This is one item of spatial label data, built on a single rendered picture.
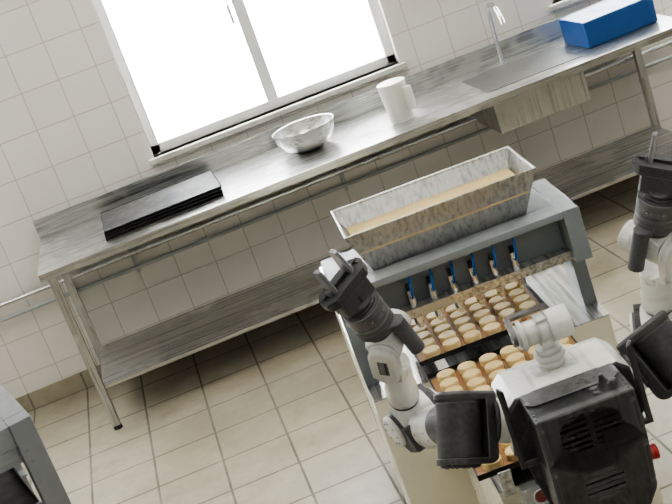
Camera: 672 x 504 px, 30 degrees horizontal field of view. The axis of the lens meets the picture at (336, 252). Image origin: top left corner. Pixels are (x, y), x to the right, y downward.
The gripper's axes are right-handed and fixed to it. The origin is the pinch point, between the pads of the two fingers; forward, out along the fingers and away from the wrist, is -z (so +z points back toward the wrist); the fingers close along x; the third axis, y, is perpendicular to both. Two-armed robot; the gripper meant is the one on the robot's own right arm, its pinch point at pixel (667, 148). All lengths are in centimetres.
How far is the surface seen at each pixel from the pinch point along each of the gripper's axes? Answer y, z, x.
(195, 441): 147, 271, 196
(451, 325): 60, 103, 57
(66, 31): 273, 141, 317
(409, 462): 28, 131, 59
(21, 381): 197, 313, 326
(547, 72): 333, 154, 84
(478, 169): 87, 65, 58
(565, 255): 69, 77, 27
